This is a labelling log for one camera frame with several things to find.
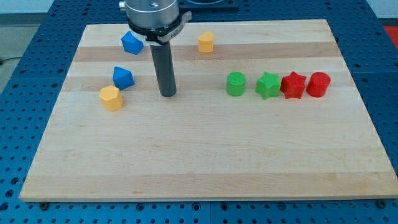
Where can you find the upper blue block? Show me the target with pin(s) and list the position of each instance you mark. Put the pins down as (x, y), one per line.
(131, 44)

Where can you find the wooden board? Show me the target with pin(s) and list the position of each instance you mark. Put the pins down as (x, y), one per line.
(203, 144)

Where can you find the red cylinder block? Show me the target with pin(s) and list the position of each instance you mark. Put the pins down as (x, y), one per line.
(318, 84)

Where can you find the yellow heart block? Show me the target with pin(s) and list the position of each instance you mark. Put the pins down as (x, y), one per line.
(206, 42)

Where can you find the yellow hexagon block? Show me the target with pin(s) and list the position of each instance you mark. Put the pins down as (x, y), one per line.
(111, 98)

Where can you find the green cylinder block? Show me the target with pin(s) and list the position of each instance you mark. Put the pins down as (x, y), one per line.
(235, 84)

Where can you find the lower blue block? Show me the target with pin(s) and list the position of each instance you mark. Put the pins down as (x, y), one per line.
(123, 78)

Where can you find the green star block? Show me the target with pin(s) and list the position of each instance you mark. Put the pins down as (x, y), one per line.
(268, 85)

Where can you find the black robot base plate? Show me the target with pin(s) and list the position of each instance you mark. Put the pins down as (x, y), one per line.
(208, 4)

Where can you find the red star block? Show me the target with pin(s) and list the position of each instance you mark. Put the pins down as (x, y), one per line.
(293, 85)

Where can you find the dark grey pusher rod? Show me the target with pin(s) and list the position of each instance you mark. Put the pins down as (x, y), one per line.
(163, 64)

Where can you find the blue block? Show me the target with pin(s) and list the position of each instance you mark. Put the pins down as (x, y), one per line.
(131, 44)
(123, 78)

